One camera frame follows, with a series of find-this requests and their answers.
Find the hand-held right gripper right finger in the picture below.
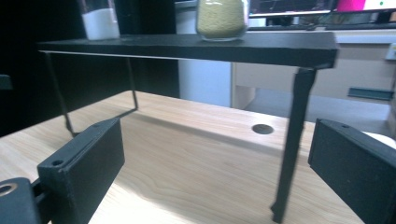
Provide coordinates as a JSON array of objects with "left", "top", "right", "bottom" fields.
[{"left": 307, "top": 118, "right": 396, "bottom": 224}]

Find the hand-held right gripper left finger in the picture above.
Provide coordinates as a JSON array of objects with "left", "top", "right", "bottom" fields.
[{"left": 36, "top": 117, "right": 126, "bottom": 224}]

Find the glass jar with silver lid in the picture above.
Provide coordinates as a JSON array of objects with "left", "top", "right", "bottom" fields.
[{"left": 78, "top": 0, "right": 121, "bottom": 41}]

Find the black metal shelf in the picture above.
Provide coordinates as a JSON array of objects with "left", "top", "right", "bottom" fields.
[{"left": 36, "top": 30, "right": 340, "bottom": 224}]

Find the glass jar with white lid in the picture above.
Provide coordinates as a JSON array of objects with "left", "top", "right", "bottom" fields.
[{"left": 195, "top": 0, "right": 250, "bottom": 43}]

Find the grey strip on desk unit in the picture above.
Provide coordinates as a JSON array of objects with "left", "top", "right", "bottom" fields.
[{"left": 346, "top": 87, "right": 395, "bottom": 102}]

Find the light wooden desk unit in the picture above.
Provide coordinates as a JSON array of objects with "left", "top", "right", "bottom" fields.
[{"left": 231, "top": 28, "right": 396, "bottom": 132}]

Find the white power outlet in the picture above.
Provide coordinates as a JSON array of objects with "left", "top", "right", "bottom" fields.
[{"left": 385, "top": 42, "right": 396, "bottom": 61}]

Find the black curtain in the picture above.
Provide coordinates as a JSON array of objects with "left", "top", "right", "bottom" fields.
[{"left": 0, "top": 0, "right": 180, "bottom": 138}]

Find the pink screen monitor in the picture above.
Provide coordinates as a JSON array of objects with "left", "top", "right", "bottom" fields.
[{"left": 332, "top": 0, "right": 396, "bottom": 14}]

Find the dark screen monitor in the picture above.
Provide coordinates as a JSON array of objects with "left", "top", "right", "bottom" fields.
[{"left": 248, "top": 0, "right": 334, "bottom": 19}]

